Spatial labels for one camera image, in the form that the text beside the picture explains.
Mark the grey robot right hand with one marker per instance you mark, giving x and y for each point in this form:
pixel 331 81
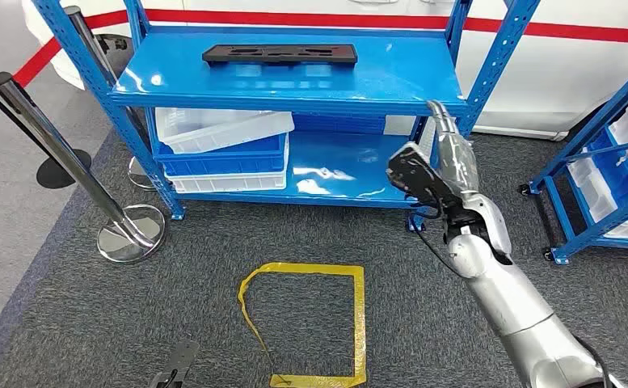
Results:
pixel 455 160

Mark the long black plastic part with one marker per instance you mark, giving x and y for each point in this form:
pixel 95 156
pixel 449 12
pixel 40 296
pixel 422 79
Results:
pixel 340 53

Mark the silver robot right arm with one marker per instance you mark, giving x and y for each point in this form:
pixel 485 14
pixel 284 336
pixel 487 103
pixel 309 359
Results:
pixel 506 289

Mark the blue metal shelf rack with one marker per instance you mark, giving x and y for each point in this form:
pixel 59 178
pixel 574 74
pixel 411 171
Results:
pixel 346 80
pixel 586 136

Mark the white car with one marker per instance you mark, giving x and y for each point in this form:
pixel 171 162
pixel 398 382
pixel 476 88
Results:
pixel 560 69

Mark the yellow floor tape square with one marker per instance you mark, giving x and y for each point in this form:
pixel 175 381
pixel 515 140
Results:
pixel 359 321

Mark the clear white plastic bin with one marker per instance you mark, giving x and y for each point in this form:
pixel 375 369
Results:
pixel 212 136

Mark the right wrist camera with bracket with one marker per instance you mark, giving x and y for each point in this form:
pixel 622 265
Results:
pixel 415 171

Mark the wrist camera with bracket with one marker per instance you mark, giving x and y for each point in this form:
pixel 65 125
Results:
pixel 415 171
pixel 177 361

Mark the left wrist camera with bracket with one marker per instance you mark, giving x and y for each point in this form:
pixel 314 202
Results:
pixel 177 361

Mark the chrome stanchion post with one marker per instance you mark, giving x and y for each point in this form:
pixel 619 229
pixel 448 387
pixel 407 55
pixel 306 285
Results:
pixel 86 37
pixel 51 139

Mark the black stanchion post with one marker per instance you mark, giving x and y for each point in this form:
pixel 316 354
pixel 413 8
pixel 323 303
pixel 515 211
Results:
pixel 64 171

